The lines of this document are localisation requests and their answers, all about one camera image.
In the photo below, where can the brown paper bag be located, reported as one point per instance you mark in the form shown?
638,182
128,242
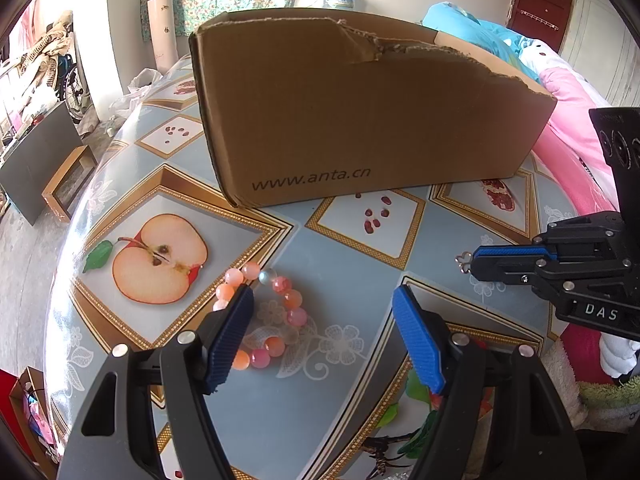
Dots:
27,401

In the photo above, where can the pink quilt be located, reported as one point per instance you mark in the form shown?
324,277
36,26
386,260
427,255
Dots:
570,148

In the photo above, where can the red gift bag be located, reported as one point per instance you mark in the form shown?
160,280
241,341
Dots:
7,382

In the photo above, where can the blue quilt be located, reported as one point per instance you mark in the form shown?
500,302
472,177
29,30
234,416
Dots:
496,39

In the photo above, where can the white plastic bag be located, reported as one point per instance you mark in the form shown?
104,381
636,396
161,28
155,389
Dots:
137,90

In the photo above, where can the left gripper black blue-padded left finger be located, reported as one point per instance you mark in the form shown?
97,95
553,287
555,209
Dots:
113,435

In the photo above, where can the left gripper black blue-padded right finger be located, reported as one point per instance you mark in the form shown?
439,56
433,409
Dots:
530,435

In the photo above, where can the pile of clothes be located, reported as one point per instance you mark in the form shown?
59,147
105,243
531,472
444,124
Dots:
50,72

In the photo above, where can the white gloved hand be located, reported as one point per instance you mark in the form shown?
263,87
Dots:
618,355

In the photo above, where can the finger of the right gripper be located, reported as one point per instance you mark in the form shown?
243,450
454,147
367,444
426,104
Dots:
509,271
521,251

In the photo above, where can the dark red door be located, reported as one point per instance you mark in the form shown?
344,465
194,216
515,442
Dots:
546,20

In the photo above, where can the black camera box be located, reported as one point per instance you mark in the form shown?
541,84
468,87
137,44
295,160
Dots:
618,132

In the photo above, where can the small wooden stool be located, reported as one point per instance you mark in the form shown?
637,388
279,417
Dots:
67,182

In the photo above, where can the grey cabinet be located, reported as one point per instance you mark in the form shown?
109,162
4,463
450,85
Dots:
33,161

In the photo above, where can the fruit pattern tablecloth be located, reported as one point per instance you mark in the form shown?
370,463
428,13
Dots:
344,376

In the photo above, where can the brown cardboard box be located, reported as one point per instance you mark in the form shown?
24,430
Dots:
299,104

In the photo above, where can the white fluffy towel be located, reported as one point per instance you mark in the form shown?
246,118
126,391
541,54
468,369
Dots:
557,365

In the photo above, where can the beige cardboard roll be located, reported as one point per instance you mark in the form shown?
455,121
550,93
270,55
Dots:
163,34

